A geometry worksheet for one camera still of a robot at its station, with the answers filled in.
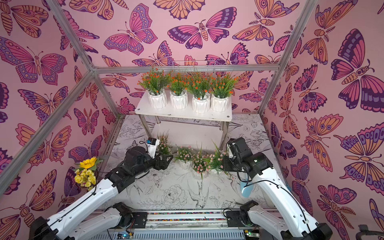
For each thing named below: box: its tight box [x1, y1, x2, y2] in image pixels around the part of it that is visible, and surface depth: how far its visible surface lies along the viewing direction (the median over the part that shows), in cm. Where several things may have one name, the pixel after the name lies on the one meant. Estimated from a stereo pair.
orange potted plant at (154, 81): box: [137, 67, 170, 109], surface depth 74 cm
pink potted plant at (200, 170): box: [192, 152, 209, 180], surface depth 79 cm
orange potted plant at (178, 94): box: [167, 72, 189, 110], surface depth 74 cm
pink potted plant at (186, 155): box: [174, 145, 199, 171], surface depth 84 cm
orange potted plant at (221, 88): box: [209, 72, 238, 112], surface depth 71 cm
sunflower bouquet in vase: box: [74, 156, 103, 191], surface depth 66 cm
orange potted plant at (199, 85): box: [187, 72, 211, 114], surface depth 71 cm
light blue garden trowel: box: [240, 181, 254, 198], surface depth 84 cm
